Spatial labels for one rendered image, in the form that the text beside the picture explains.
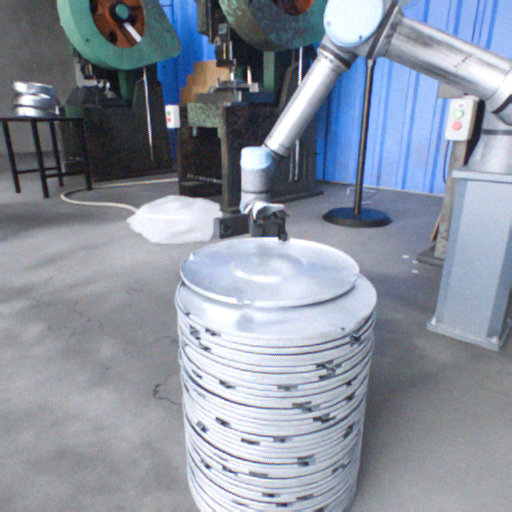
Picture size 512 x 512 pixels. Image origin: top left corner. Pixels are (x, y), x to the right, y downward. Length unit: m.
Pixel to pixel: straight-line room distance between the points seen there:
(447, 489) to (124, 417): 0.61
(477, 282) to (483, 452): 0.45
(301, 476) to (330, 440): 0.07
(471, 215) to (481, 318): 0.28
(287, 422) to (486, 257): 0.78
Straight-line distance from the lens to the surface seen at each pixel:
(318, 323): 0.52
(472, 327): 1.25
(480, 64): 1.00
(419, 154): 3.30
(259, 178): 1.02
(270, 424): 0.55
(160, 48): 4.09
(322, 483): 0.65
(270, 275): 0.61
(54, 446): 0.91
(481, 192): 1.15
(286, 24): 2.52
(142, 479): 0.81
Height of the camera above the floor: 0.59
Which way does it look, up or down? 20 degrees down
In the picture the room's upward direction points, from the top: straight up
